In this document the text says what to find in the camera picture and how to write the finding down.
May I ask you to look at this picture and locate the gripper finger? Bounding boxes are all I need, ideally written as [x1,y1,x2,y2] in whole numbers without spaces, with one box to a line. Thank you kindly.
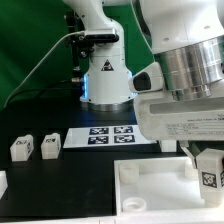
[180,141,199,169]

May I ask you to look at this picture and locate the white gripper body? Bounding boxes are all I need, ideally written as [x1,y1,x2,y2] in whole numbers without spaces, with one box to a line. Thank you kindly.
[134,92,224,141]

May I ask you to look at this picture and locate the white square table top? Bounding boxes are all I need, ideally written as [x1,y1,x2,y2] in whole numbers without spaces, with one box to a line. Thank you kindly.
[114,157,224,215]

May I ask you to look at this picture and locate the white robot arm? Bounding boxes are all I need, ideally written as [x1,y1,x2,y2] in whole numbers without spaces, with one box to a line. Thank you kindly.
[63,0,224,142]

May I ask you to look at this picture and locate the white sheet with markers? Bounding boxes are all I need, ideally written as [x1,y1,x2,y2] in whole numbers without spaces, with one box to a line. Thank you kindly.
[64,125,155,149]

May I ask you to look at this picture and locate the white obstacle piece left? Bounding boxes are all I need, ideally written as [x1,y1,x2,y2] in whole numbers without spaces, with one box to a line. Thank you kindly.
[0,171,8,199]

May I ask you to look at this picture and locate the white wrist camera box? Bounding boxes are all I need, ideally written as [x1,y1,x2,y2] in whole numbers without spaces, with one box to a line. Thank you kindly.
[128,62,164,93]

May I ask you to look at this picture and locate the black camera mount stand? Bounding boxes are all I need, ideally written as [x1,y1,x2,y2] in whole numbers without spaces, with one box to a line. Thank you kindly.
[64,11,94,81]

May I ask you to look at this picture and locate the grey cable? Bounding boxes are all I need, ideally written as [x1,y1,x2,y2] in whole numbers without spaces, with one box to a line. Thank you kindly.
[2,30,86,110]

